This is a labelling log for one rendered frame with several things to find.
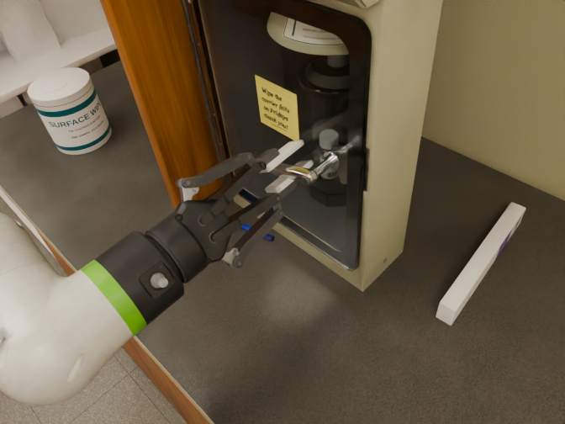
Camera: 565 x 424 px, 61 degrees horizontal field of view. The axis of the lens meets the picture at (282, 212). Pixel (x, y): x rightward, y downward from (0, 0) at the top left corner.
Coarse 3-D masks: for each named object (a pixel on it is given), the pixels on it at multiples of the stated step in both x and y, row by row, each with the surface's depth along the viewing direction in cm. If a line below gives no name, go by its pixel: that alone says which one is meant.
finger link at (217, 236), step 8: (256, 200) 63; (264, 200) 61; (272, 200) 62; (280, 200) 62; (248, 208) 61; (256, 208) 60; (264, 208) 61; (232, 216) 60; (240, 216) 59; (248, 216) 60; (256, 216) 60; (232, 224) 58; (240, 224) 59; (216, 232) 56; (224, 232) 57; (232, 232) 58; (216, 240) 56
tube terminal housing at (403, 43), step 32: (320, 0) 49; (384, 0) 44; (416, 0) 48; (384, 32) 46; (416, 32) 51; (384, 64) 49; (416, 64) 54; (384, 96) 52; (416, 96) 58; (384, 128) 56; (416, 128) 62; (384, 160) 60; (416, 160) 67; (384, 192) 65; (384, 224) 70; (320, 256) 81; (384, 256) 77
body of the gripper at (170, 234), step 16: (176, 208) 56; (192, 208) 56; (208, 208) 57; (160, 224) 54; (176, 224) 53; (192, 224) 56; (224, 224) 58; (160, 240) 52; (176, 240) 52; (192, 240) 53; (208, 240) 57; (224, 240) 58; (176, 256) 52; (192, 256) 53; (208, 256) 57; (192, 272) 54
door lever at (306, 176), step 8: (328, 152) 60; (328, 160) 60; (336, 160) 60; (280, 168) 62; (288, 168) 61; (296, 168) 61; (304, 168) 60; (320, 168) 60; (328, 168) 60; (336, 168) 61; (280, 176) 63; (288, 176) 61; (296, 176) 60; (304, 176) 59; (312, 176) 58; (304, 184) 59
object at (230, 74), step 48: (240, 0) 56; (288, 0) 51; (240, 48) 62; (288, 48) 55; (336, 48) 50; (240, 96) 68; (336, 96) 54; (240, 144) 77; (336, 144) 59; (240, 192) 87; (336, 192) 65; (336, 240) 72
